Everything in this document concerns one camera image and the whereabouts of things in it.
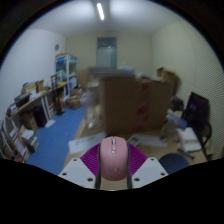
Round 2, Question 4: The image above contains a pink computer mouse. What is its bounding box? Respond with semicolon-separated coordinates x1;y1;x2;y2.
99;135;130;182

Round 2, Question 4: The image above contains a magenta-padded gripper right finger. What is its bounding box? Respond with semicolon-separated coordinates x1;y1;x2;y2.
126;143;169;190

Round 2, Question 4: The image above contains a white paper sheet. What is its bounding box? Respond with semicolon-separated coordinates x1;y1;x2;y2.
67;131;108;155

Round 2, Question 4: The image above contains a large brown cardboard box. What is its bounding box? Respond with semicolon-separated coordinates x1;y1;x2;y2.
98;73;174;138

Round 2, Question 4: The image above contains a cluttered shelf unit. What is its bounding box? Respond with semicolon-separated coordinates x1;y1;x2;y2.
0;79;68;164

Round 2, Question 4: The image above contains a ceiling tube light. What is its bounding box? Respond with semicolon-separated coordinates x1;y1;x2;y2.
96;2;106;22

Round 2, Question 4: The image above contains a glass display cabinet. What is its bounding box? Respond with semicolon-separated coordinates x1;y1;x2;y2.
54;53;79;98

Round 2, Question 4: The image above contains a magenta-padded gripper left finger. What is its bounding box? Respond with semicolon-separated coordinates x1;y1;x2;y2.
58;143;102;191

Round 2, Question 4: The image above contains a black chair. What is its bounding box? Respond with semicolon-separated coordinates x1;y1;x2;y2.
179;91;214;161

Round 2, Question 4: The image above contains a door with window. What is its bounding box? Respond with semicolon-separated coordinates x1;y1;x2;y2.
96;36;118;70

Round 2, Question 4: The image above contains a small open cardboard box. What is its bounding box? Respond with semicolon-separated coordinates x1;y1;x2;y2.
155;66;178;85

